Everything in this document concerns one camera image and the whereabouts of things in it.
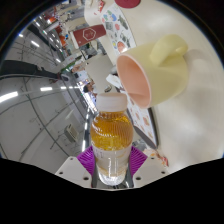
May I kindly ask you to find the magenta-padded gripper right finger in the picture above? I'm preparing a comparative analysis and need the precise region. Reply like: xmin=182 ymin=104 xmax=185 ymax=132
xmin=127 ymin=145 xmax=170 ymax=189

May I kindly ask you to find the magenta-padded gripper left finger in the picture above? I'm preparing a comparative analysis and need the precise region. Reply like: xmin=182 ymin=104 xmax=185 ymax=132
xmin=54 ymin=145 xmax=98 ymax=189

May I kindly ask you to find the clear white-capped drink bottle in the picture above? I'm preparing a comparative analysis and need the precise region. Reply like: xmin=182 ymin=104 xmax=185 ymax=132
xmin=90 ymin=92 xmax=135 ymax=186

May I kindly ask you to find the crumpled food wrapper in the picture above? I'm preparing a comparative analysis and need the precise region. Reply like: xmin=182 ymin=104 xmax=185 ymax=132
xmin=146 ymin=148 xmax=170 ymax=168

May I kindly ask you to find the ceiling air conditioner unit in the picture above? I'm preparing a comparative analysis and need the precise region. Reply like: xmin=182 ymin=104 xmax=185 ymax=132
xmin=63 ymin=123 xmax=80 ymax=143

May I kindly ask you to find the printed paper tray liner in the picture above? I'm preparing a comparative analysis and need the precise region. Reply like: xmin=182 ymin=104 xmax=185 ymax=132
xmin=127 ymin=98 xmax=156 ymax=142

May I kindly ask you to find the pale yellow mug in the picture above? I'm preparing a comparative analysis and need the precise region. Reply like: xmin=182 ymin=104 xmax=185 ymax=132
xmin=116 ymin=33 xmax=190 ymax=110

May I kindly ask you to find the crumpled white napkin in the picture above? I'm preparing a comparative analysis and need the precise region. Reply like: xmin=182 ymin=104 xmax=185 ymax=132
xmin=105 ymin=73 xmax=126 ymax=93

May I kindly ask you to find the group of ceiling lights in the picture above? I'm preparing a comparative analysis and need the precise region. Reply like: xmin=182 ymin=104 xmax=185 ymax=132
xmin=0 ymin=19 xmax=88 ymax=153

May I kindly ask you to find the colourful printed sticker sheet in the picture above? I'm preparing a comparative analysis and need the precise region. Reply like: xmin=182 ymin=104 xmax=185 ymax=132
xmin=99 ymin=3 xmax=138 ymax=54

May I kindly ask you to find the flat round red coaster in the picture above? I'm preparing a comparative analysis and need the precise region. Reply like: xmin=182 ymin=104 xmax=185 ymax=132
xmin=114 ymin=0 xmax=142 ymax=9

